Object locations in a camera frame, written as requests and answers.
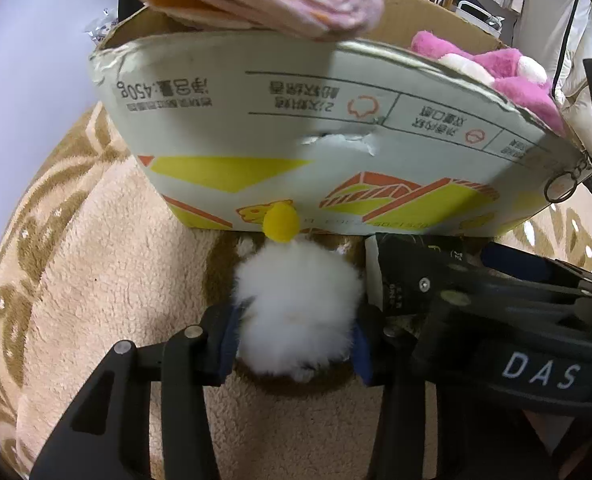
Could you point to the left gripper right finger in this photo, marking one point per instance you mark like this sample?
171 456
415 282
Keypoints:
382 355

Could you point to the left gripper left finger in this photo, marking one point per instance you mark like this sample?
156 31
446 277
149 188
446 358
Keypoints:
105 432

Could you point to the pink plush bear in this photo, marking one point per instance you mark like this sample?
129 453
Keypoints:
518 77

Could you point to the white fluffy yellow-beaked plush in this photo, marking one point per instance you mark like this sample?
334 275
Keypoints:
299 301

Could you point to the cream hanging coat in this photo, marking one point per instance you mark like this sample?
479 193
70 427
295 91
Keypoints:
558 35

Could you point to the beige paw-print rug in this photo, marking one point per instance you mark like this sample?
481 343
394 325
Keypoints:
93 255

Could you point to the brown cardboard box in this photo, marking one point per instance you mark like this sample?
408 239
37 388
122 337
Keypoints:
360 136

